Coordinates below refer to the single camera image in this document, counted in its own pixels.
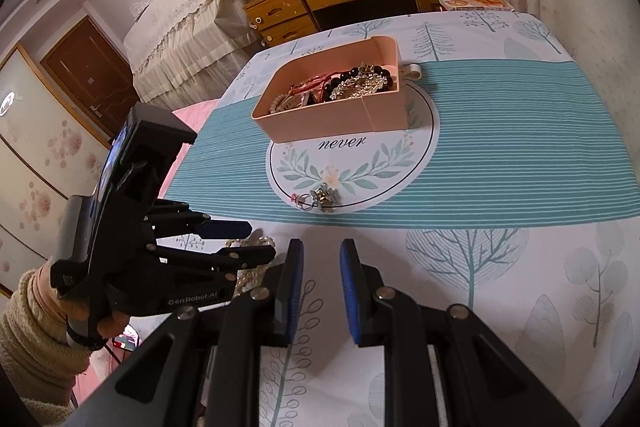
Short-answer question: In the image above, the person's left forearm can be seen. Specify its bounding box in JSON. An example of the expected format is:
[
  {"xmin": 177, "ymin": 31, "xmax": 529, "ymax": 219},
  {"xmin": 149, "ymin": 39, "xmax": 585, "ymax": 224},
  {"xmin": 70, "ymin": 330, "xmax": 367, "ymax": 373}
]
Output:
[{"xmin": 0, "ymin": 267, "xmax": 93, "ymax": 427}]

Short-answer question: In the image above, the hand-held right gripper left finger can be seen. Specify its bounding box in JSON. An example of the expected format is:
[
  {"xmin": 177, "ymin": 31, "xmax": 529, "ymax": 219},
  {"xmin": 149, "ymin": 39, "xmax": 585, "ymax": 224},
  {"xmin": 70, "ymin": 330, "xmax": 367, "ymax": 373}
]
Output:
[{"xmin": 67, "ymin": 239, "xmax": 306, "ymax": 427}]

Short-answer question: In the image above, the lace covered piano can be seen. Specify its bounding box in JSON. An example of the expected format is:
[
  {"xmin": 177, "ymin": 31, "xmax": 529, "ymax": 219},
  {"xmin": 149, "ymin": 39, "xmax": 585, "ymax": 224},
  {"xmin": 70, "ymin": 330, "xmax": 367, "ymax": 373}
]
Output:
[{"xmin": 124, "ymin": 0, "xmax": 251, "ymax": 102}]

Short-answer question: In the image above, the person's left hand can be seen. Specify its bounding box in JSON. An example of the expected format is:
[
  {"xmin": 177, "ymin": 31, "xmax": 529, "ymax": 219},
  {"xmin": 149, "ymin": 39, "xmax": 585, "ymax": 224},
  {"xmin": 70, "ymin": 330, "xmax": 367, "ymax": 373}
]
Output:
[{"xmin": 97, "ymin": 309, "xmax": 132, "ymax": 342}]

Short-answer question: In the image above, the pink blanket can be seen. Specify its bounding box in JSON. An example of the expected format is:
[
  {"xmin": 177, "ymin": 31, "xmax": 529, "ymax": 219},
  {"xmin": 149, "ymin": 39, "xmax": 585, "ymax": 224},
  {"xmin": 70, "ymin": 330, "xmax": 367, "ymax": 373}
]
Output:
[{"xmin": 170, "ymin": 99, "xmax": 221, "ymax": 142}]

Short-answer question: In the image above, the brown wooden door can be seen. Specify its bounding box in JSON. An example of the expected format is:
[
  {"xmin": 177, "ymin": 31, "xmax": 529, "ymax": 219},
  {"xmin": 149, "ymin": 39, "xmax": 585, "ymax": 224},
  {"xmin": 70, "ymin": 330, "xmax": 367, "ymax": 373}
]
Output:
[{"xmin": 41, "ymin": 16, "xmax": 138, "ymax": 142}]

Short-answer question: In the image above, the stack of picture books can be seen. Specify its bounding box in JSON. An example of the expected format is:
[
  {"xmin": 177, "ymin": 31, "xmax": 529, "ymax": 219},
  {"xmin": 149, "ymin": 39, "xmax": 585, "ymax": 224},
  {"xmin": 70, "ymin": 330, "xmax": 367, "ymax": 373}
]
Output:
[{"xmin": 437, "ymin": 0, "xmax": 516, "ymax": 12}]

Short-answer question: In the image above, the pink plastic storage box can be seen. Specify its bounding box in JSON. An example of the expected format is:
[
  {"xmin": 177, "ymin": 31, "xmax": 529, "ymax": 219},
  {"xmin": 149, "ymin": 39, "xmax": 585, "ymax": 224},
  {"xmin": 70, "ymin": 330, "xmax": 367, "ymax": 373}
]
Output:
[{"xmin": 250, "ymin": 36, "xmax": 407, "ymax": 142}]

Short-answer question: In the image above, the red string bracelet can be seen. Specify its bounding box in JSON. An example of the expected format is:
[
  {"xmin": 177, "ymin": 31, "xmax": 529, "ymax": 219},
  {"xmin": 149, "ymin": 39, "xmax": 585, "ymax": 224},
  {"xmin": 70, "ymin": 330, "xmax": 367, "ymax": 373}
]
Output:
[{"xmin": 287, "ymin": 76, "xmax": 346, "ymax": 96}]

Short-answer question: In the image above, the gold pearl hair claw clip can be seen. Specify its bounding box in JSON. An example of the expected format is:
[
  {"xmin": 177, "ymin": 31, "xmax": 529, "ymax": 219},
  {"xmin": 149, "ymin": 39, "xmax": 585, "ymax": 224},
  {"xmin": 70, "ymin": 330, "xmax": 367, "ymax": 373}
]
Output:
[{"xmin": 330, "ymin": 69, "xmax": 398, "ymax": 100}]

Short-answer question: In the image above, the long white pearl necklace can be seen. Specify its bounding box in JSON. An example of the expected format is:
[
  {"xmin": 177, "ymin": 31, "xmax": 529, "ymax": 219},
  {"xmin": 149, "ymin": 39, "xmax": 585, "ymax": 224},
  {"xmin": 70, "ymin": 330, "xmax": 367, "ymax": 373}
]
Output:
[{"xmin": 225, "ymin": 234, "xmax": 277, "ymax": 295}]

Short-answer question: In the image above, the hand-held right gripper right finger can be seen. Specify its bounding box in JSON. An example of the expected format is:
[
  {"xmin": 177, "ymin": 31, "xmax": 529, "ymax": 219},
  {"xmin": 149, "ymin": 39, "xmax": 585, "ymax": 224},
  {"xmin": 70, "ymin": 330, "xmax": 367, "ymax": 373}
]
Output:
[{"xmin": 339, "ymin": 238, "xmax": 581, "ymax": 427}]

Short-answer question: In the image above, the black bead bracelet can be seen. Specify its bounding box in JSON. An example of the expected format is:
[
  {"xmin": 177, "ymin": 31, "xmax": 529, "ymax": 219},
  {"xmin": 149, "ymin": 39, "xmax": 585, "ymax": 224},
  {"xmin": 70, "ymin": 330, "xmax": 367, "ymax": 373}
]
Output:
[{"xmin": 320, "ymin": 63, "xmax": 401, "ymax": 104}]

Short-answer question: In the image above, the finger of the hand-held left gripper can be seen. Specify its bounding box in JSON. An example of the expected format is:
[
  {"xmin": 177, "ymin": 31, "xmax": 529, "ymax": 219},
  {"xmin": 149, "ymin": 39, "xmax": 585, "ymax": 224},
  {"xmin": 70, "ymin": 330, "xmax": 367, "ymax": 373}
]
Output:
[
  {"xmin": 150, "ymin": 202, "xmax": 253, "ymax": 240},
  {"xmin": 157, "ymin": 243, "xmax": 277, "ymax": 282}
]

